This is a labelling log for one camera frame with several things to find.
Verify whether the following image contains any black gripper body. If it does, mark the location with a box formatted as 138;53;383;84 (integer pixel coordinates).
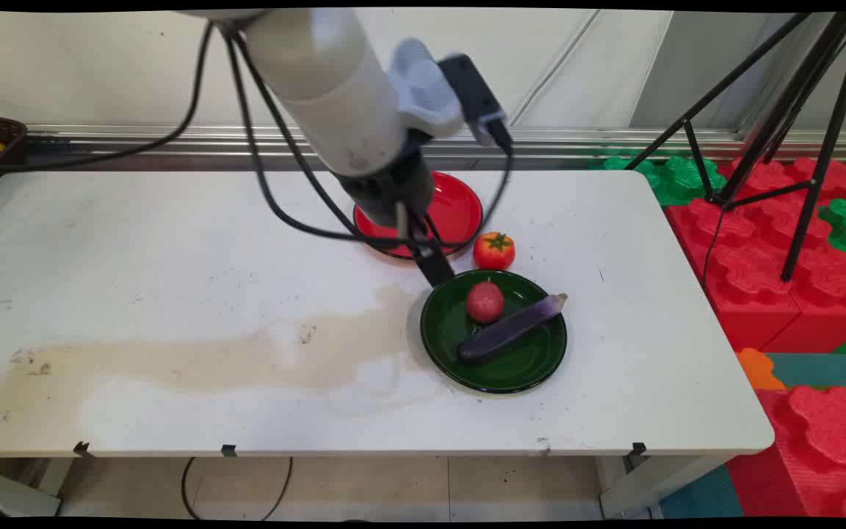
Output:
335;132;438;230

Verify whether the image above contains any purple toy eggplant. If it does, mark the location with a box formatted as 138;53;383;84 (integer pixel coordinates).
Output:
457;293;569;365

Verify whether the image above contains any red round plate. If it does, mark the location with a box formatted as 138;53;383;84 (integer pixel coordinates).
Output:
352;170;484;261

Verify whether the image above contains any toy tomato with green stem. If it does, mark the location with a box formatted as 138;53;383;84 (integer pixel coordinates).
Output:
473;231;516;271

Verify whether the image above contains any red toy apple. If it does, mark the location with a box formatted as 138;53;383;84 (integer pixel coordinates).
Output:
466;279;505;325

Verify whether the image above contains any dark green round plate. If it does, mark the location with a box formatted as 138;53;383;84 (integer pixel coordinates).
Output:
420;269;568;395

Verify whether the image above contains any white table leg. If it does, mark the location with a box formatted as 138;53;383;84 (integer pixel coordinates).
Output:
598;454;734;519

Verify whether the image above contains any large red foam block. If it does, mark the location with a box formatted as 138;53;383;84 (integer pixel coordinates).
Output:
665;157;846;353

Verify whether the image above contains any orange foam piece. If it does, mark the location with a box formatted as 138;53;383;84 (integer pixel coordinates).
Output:
734;348;788;391

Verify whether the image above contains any black tripod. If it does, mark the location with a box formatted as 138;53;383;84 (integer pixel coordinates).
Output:
624;11;846;283

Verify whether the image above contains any dark woven basket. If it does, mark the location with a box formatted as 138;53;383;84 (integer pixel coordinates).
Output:
0;112;28;201

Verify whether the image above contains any teal foam mat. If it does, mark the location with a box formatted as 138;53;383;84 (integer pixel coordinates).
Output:
764;353;846;390

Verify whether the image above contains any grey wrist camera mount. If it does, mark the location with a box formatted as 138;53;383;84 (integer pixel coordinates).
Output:
389;38;465;140

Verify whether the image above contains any black camera cable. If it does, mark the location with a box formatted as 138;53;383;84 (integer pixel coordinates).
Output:
223;29;513;251

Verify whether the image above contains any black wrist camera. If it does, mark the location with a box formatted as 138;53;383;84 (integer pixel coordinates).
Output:
438;53;513;154

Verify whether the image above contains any metal wall rail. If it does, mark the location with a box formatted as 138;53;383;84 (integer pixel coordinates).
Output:
25;123;846;164

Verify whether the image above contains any long black arm cable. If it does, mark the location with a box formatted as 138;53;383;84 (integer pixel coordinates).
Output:
0;21;215;174

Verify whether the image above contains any black floor cable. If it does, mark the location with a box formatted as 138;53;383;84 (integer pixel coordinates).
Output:
181;456;294;522

